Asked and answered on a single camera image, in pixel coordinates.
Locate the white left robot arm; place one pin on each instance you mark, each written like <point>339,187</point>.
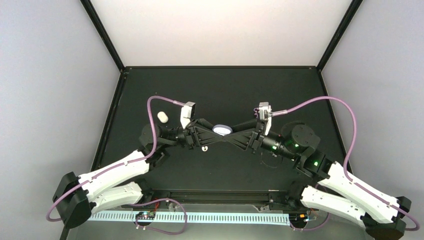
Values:
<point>77,198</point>

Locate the black frame rail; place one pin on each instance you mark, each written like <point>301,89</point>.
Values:
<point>226,197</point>

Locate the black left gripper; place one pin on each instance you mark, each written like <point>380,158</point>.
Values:
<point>194,136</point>

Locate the small circuit board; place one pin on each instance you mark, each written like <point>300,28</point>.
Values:
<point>145,215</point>

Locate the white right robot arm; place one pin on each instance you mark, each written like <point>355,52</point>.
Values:
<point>332,189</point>

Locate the light blue slotted cable duct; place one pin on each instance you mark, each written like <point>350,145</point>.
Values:
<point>195,217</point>

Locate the white oval charging case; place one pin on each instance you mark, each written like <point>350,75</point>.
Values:
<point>162,117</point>

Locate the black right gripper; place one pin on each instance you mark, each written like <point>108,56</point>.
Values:
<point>251,139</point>

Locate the lavender earbud charging case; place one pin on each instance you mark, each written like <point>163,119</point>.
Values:
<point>222,130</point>

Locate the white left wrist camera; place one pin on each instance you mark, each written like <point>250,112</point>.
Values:
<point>187,113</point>

